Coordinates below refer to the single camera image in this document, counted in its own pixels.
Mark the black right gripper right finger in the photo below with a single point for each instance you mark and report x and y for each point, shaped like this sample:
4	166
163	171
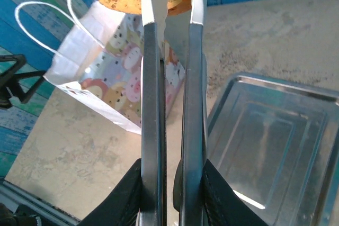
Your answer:
222	204

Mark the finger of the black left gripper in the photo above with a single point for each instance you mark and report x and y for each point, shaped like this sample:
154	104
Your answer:
26	96
16	63

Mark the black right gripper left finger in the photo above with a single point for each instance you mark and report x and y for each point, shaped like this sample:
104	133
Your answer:
124	199

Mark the white paper bag cartoon print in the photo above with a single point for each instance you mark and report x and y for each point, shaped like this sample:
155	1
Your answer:
106	91

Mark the metal tongs white tips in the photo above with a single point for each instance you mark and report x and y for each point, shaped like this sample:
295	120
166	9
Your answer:
151	104

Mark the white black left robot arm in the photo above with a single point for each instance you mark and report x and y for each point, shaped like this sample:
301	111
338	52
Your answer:
16	218

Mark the metal baking tray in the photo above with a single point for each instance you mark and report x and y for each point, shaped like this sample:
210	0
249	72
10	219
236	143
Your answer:
278	144

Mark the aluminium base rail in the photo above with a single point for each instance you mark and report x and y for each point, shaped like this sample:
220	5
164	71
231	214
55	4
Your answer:
31	197

